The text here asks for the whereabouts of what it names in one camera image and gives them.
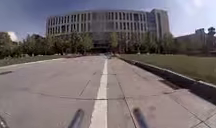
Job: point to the white painted line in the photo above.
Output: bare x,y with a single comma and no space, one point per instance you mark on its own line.
102,93

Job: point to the large curved grey building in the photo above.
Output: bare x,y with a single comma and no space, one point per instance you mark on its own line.
106,23

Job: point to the grey concrete paved road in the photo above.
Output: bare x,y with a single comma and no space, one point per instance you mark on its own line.
56,83

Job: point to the robot's own part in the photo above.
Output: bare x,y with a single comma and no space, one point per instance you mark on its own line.
77,119
140,119

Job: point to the row of trees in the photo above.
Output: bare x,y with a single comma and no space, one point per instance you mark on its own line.
39,45

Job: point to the grass lawn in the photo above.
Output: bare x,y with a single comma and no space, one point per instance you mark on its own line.
182,65

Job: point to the concrete kerb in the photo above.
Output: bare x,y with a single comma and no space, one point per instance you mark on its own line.
182,81

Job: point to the grass verge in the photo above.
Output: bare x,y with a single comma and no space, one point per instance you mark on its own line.
19,60

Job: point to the low grey building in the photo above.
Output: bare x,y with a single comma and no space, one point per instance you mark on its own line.
196,39

